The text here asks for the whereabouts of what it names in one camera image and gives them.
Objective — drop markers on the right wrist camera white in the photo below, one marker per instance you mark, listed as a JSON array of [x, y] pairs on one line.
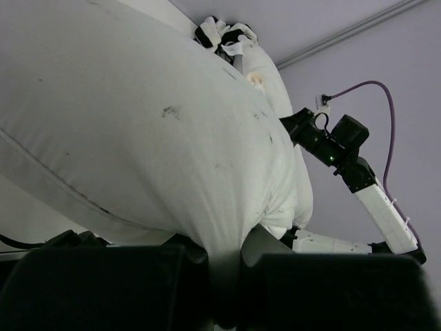
[[323, 104]]

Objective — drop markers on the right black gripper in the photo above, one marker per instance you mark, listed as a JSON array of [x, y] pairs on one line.
[[303, 129]]

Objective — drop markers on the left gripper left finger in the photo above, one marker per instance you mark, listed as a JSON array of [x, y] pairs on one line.
[[143, 287]]

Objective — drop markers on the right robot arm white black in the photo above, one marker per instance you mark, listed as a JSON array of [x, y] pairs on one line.
[[339, 149]]

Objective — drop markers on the grey cream ruffled pillowcase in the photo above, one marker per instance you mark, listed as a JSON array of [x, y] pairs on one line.
[[256, 81]]

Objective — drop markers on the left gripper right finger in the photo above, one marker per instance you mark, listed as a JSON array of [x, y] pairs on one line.
[[284, 290]]

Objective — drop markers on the right aluminium frame post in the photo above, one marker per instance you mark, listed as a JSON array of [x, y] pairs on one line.
[[364, 25]]

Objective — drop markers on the bare white pillow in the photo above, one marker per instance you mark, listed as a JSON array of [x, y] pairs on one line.
[[255, 59]]

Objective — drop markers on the black white striped cloth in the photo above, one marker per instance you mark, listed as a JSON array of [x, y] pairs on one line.
[[223, 40]]

